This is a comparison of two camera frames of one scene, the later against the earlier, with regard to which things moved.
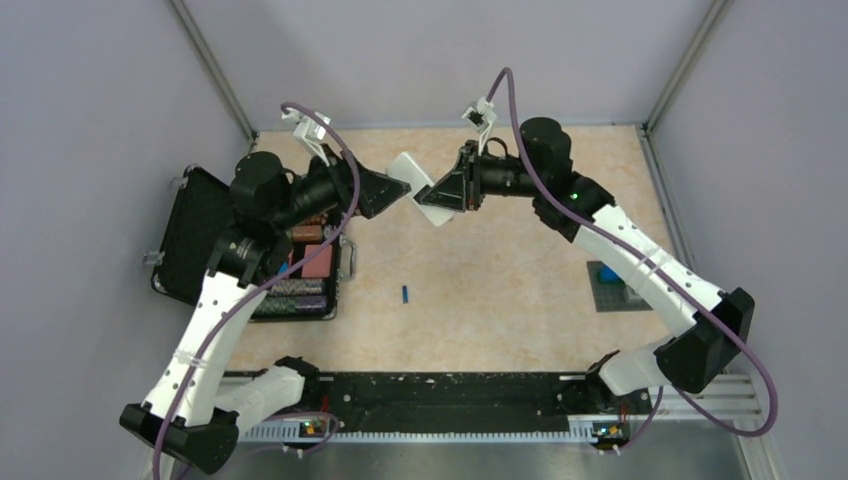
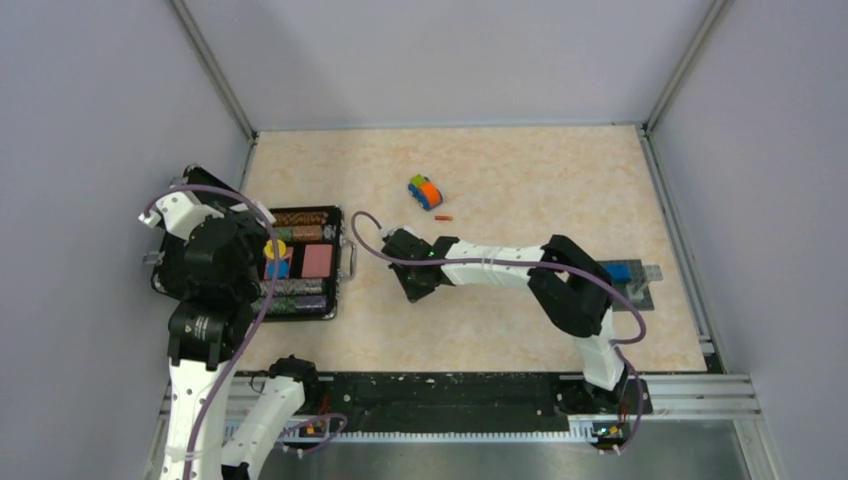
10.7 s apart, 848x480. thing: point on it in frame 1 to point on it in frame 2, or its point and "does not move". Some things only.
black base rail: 340,402 does not move
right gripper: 460,190 to 414,293
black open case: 199,215 does not move
